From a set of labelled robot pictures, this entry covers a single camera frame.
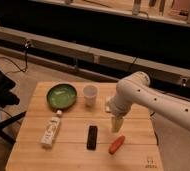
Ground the green plate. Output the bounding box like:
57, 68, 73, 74
46, 83, 77, 109

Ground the black eraser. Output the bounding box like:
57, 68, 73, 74
87, 126, 98, 150

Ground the black floor cable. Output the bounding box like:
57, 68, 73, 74
0, 39, 33, 75

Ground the white tube bottle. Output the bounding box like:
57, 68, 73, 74
41, 110, 63, 148

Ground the orange carrot toy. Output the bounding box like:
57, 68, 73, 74
108, 135, 125, 154

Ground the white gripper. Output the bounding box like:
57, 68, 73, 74
108, 95, 131, 133

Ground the white rectangular block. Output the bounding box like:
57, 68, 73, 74
105, 97, 111, 113

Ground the white ceramic cup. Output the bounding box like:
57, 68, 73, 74
83, 85, 98, 107

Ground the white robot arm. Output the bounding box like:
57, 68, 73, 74
108, 71, 190, 132

